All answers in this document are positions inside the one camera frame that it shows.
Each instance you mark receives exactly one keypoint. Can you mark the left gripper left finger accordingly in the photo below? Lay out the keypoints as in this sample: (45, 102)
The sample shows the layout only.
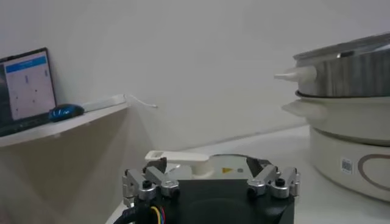
(152, 178)

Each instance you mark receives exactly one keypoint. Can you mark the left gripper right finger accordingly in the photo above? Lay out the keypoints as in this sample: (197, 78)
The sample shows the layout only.
(268, 178)

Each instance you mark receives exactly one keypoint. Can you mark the stainless steel steamer basket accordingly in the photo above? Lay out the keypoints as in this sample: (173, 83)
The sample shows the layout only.
(350, 76)

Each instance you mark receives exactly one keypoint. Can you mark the cream electric cooking pot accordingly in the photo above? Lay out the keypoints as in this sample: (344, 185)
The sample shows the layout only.
(341, 134)

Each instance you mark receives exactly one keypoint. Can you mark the white power strip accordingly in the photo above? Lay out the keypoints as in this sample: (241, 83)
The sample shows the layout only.
(103, 103)

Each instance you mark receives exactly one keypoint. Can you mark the white side table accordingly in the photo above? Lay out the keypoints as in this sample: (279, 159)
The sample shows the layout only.
(61, 158)

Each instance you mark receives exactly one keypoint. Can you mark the blue computer mouse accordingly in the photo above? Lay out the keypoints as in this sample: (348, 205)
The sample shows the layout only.
(64, 112)

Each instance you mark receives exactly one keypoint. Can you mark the black laptop lit screen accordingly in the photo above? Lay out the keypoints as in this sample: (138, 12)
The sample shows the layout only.
(29, 88)

